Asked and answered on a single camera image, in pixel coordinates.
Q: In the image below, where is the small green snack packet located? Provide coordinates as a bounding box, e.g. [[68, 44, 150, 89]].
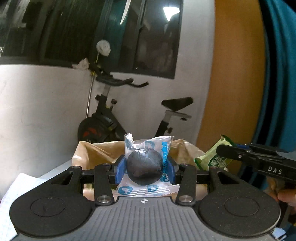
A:
[[194, 135, 236, 171]]

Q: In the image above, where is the black bun blue wrapper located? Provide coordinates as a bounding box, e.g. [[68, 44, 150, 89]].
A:
[[113, 133, 179, 197]]

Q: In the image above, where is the person right hand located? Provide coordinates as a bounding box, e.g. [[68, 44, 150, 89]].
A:
[[265, 177, 296, 209]]

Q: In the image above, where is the cardboard box with plastic liner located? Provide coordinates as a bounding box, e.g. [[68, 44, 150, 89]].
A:
[[72, 139, 204, 199]]

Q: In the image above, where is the teal curtain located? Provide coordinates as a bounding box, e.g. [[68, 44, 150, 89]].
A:
[[253, 1, 295, 152]]

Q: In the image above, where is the wooden door panel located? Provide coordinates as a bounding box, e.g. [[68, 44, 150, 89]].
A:
[[196, 1, 265, 152]]

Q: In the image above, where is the black exercise bike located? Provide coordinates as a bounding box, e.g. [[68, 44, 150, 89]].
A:
[[77, 62, 194, 144]]

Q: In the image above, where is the dark window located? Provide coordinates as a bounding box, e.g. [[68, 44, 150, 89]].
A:
[[1, 1, 183, 78]]

